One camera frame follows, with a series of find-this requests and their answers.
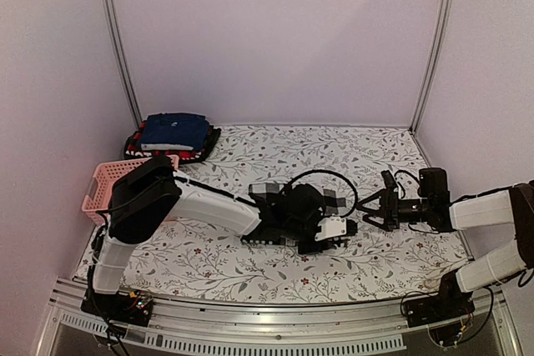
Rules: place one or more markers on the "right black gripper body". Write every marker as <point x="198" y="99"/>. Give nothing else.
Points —
<point x="415" y="213"/>

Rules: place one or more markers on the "right aluminium frame post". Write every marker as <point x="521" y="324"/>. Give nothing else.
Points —
<point x="439" y="35"/>

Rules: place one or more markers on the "floral patterned table mat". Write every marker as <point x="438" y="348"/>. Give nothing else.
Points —
<point x="199" y="260"/>

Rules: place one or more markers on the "aluminium frame post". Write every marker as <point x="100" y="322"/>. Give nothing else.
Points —
<point x="119" y="53"/>
<point x="439" y="35"/>

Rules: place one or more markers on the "red black plaid shirt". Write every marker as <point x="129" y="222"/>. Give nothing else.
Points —
<point x="132" y="148"/>

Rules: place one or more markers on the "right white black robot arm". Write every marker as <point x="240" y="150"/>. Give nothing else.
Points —
<point x="498" y="224"/>

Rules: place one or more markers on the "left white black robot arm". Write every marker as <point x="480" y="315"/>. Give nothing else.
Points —
<point x="270" y="214"/>

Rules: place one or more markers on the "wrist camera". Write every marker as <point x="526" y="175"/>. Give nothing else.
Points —
<point x="390" y="184"/>
<point x="330" y="227"/>

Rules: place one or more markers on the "pink plastic laundry basket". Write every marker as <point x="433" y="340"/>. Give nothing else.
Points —
<point x="100" y="189"/>

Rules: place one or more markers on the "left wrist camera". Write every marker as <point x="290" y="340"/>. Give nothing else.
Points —
<point x="330" y="227"/>

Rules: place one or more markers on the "black white checkered cloth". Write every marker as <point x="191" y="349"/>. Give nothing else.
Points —
<point x="267" y="191"/>

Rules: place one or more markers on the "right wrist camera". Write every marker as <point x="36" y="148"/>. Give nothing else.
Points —
<point x="390" y="184"/>

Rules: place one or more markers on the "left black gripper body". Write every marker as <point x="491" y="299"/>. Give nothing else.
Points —
<point x="295" y="230"/>

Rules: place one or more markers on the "left aluminium frame post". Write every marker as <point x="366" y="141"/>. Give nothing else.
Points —
<point x="119" y="53"/>

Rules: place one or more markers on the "front aluminium rail base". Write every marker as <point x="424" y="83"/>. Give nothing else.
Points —
<point x="185" y="326"/>

